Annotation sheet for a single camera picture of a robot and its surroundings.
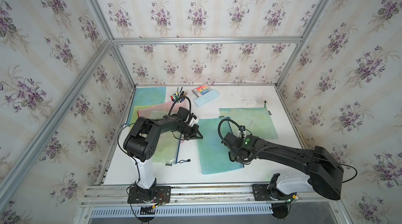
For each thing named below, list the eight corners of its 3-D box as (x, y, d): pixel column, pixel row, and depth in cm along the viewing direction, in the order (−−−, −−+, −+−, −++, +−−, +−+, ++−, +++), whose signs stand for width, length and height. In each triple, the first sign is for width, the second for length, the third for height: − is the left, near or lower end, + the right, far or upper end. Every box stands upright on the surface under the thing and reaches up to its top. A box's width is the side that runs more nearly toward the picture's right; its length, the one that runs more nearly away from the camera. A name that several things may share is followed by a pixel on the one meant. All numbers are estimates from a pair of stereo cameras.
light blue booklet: (198, 107, 110) (198, 105, 108) (193, 101, 113) (193, 99, 111) (220, 95, 117) (220, 93, 115) (214, 90, 121) (214, 88, 119)
